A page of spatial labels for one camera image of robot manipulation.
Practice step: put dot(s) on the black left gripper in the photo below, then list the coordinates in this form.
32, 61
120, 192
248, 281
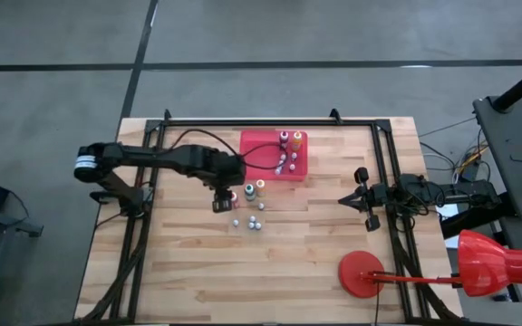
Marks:
225, 185

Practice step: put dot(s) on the large red food coloring bottle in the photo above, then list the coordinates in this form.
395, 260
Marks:
284, 137

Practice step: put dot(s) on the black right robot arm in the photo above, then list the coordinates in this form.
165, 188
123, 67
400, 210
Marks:
451, 192

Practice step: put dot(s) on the red desk lamp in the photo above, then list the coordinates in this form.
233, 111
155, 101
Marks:
492, 262

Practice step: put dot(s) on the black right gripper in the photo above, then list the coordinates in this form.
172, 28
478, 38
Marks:
381, 195

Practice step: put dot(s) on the black aluminium table frame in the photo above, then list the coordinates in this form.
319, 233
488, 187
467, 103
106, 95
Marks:
265, 122

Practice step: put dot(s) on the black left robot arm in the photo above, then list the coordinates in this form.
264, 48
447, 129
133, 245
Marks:
175, 158

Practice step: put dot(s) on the pink plastic tray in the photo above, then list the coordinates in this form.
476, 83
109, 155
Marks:
265, 156

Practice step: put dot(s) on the large green food coloring bottle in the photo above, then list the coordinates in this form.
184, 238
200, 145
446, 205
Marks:
249, 192

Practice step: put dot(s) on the large yellow food coloring bottle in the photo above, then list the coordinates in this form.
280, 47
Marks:
296, 140
260, 186

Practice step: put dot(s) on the grey equipment cart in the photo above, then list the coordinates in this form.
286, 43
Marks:
515, 149

